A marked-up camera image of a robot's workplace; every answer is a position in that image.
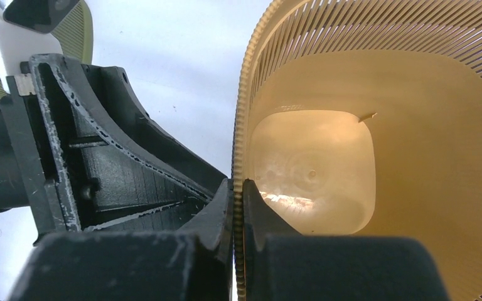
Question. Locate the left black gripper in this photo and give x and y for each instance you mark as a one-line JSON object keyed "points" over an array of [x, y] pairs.
{"points": [[90, 158]]}

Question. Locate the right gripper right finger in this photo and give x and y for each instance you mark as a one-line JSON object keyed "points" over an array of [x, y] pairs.
{"points": [[282, 264]]}

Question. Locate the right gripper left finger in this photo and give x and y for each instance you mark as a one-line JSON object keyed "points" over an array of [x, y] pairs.
{"points": [[191, 263]]}

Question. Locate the green plastic basket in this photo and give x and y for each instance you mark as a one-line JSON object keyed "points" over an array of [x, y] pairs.
{"points": [[75, 34]]}

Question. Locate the yellow plastic basket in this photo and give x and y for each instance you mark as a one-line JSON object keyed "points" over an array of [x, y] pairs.
{"points": [[365, 118]]}

